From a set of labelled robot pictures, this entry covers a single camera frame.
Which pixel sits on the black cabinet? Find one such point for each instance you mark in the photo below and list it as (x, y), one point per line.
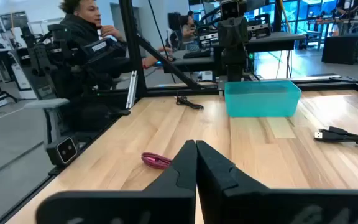
(340, 49)

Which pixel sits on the grey metal stand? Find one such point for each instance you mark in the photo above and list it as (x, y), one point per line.
(47, 103)

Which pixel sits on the black table-level camera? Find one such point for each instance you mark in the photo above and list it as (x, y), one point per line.
(65, 150)

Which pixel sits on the black keyboard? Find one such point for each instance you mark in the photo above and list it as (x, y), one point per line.
(197, 53)

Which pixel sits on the white machine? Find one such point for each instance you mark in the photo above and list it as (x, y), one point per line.
(20, 74)

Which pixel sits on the person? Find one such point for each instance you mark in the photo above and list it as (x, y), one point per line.
(82, 28)
(188, 31)

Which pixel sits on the black desk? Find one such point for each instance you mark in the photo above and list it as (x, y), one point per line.
(191, 63)
(278, 40)

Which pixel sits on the black aluminium table frame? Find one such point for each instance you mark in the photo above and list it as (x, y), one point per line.
(134, 46)

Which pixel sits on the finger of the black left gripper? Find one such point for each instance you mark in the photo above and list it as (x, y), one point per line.
(240, 32)
(225, 32)

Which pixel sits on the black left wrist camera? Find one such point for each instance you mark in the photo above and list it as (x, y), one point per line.
(230, 10)

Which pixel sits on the teal plastic bin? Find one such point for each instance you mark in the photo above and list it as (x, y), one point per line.
(259, 102)

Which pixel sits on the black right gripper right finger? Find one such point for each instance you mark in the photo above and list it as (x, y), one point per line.
(228, 205)

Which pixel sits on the silver aluminium bar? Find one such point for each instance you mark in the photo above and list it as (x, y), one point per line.
(131, 90)

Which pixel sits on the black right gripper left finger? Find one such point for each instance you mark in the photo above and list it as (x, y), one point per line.
(166, 205)

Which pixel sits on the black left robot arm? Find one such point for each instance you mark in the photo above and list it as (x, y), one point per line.
(235, 62)

